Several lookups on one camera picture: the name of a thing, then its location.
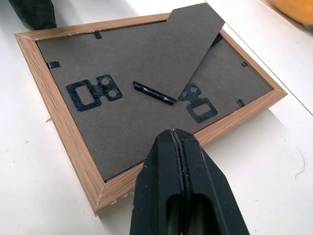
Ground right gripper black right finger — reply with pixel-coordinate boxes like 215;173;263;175
174;128;250;235

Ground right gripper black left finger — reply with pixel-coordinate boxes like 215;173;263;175
129;129;186;235

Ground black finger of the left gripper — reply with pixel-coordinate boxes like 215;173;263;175
8;0;58;31

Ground wooden picture frame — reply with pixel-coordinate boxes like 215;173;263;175
14;2;289;217

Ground orange brown rounded object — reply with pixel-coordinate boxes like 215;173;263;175
260;0;313;32

